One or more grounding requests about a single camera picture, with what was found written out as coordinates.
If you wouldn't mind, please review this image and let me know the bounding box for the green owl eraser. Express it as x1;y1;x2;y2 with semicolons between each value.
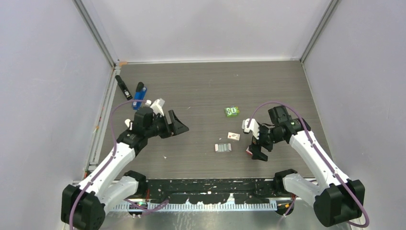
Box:
225;106;240;117

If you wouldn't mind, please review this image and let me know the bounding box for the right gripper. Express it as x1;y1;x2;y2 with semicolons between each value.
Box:
248;123;284;161

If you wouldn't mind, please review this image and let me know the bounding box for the slotted cable duct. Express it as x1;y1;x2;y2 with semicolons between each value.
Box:
111;202;278;212

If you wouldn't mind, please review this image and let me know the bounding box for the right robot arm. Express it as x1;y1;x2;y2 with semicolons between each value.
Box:
242;102;370;228

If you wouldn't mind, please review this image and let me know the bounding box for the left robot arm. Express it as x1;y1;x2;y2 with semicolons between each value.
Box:
61;105;189;230

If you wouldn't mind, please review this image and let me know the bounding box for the blue stapler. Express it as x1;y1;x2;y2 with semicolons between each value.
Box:
132;81;147;110

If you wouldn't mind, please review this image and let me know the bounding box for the black stapler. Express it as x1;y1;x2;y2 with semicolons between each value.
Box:
115;75;133;101

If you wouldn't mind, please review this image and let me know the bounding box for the white staple box sleeve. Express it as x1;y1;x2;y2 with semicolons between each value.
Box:
227;132;240;141

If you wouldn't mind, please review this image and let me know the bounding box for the purple cable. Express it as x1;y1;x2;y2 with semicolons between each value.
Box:
68;99;169;230
247;101;371;229

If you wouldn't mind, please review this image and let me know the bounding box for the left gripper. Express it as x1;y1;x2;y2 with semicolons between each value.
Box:
145;110;188;138

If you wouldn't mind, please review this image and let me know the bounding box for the white stapler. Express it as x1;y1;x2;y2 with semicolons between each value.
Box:
124;119;132;129

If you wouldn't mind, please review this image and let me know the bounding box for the lower open staple tray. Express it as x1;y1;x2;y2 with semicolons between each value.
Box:
214;143;232;152

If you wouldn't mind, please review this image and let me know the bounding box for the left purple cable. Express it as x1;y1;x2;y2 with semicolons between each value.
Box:
68;99;169;230

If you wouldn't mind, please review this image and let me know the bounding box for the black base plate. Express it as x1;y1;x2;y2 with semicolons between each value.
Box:
135;178;292;205

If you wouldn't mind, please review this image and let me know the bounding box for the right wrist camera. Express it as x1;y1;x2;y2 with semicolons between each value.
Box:
242;118;259;139

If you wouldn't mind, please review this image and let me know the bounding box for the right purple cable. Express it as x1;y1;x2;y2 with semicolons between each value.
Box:
247;101;371;229

